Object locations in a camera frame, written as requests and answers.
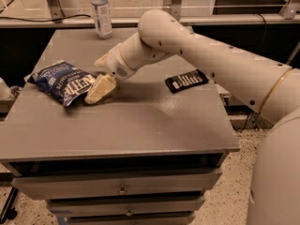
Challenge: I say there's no black cable on rail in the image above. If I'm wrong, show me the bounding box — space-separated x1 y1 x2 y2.
0 13 92 23

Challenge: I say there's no black stand leg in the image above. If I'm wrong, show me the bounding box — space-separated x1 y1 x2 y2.
0 187 19 225

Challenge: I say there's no clear plastic water bottle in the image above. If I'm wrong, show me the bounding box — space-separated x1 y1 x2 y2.
90 0 113 39

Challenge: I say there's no black snack bar wrapper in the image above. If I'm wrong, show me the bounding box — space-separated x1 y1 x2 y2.
165 69 208 94

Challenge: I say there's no grey middle drawer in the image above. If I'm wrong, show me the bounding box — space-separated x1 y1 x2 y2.
47 194 204 218

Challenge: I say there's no metal drawer knob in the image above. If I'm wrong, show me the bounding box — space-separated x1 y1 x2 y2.
125 209 133 217
118 185 128 195

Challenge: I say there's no aluminium frame rail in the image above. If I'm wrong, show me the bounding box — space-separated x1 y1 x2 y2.
0 13 300 29

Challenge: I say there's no blue potato chip bag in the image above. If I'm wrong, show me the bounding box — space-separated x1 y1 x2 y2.
24 60 96 107

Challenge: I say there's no grey drawer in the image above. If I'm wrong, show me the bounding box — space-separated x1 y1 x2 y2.
67 212 195 225
12 168 222 200
47 194 204 218

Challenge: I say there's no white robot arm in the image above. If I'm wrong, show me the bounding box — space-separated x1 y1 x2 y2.
85 9 300 225

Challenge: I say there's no metal middle drawer knob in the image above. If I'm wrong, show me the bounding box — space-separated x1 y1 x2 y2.
125 209 133 217

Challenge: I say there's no metal top drawer knob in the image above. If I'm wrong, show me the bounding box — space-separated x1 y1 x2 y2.
118 185 128 195

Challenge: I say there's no white object at left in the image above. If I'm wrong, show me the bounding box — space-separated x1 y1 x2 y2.
0 78 11 99

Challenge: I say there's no grey bottom drawer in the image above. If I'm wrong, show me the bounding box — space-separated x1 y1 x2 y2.
67 212 195 225

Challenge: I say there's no metal left upright bracket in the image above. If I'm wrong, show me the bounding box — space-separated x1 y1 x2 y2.
46 0 64 23

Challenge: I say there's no grey top drawer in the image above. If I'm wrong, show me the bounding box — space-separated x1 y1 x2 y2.
12 168 222 200

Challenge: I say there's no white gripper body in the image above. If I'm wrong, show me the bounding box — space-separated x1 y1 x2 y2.
95 44 136 81

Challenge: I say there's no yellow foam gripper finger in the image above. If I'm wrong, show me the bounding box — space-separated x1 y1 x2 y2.
84 74 116 104

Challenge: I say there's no metal centre upright post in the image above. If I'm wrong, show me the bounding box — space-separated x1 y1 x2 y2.
170 0 182 21

